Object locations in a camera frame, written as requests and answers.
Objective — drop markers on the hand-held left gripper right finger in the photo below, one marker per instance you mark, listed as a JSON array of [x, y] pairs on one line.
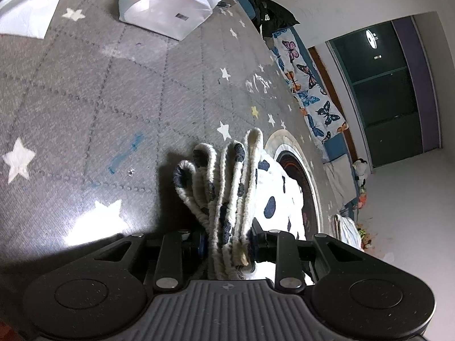
[[262, 243]]

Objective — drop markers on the round built-in cooktop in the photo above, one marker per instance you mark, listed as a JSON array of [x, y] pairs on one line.
[[295, 170]]

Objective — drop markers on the white black plush toy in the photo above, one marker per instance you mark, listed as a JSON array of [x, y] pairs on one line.
[[360, 167]]

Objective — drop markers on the grey pillow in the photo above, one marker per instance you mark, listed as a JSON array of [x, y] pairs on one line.
[[339, 181]]

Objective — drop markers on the butterfly print cover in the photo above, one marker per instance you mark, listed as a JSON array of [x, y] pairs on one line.
[[309, 96]]

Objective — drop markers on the dark window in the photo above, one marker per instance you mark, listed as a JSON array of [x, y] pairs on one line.
[[384, 96]]

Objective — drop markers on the folded striped clothes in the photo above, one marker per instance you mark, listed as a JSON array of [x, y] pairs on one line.
[[346, 229]]

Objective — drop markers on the pink orange plush toy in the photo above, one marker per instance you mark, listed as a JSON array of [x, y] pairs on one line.
[[362, 195]]

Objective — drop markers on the white tissue pack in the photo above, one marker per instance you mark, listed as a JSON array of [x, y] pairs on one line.
[[167, 10]]

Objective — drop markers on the blue sofa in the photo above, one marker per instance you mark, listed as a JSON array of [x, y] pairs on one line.
[[337, 147]]

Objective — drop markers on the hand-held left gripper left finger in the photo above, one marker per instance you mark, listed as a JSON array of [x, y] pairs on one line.
[[201, 247]]

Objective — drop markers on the white polka dot garment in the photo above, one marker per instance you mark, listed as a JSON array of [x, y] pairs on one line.
[[273, 191]]

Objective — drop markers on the yellow green toy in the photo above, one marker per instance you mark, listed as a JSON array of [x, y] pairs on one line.
[[365, 238]]

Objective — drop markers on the white tissue paper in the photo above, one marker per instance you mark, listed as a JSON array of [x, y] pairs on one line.
[[28, 10]]

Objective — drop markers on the black jacket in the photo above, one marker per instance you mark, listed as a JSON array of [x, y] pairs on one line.
[[273, 14]]

